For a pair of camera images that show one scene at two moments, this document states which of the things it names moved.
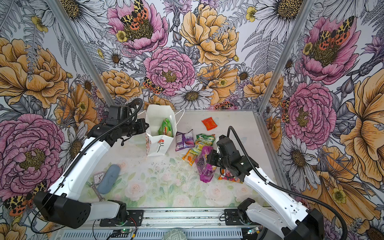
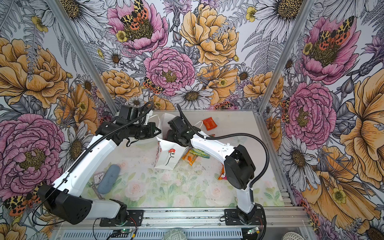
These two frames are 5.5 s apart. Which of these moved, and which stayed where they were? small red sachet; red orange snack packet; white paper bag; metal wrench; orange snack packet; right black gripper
Moved: white paper bag; right black gripper
Stayed: red orange snack packet; small red sachet; metal wrench; orange snack packet
